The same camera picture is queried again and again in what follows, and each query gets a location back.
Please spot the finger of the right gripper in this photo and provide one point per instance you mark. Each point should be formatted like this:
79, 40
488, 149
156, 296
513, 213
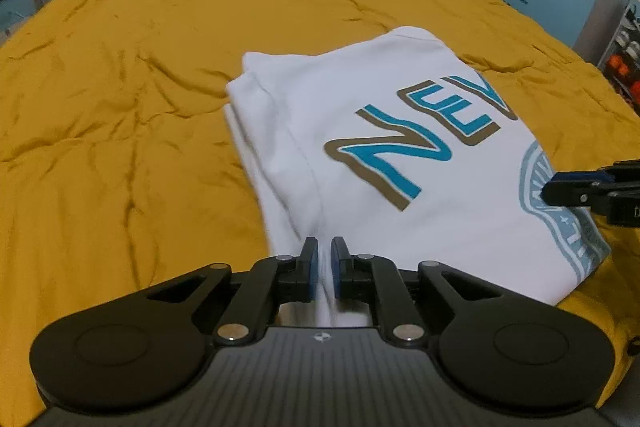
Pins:
620, 172
603, 198

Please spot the mustard yellow quilt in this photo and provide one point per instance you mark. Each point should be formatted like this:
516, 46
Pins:
117, 168

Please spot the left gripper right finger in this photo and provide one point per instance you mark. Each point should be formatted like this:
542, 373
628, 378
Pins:
377, 282

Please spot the shelf with orange items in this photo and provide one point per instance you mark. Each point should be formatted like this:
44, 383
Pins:
619, 63

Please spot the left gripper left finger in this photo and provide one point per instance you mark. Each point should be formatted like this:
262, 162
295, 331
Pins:
270, 283

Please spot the white printed t-shirt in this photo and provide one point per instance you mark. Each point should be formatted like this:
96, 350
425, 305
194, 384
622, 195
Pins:
407, 153

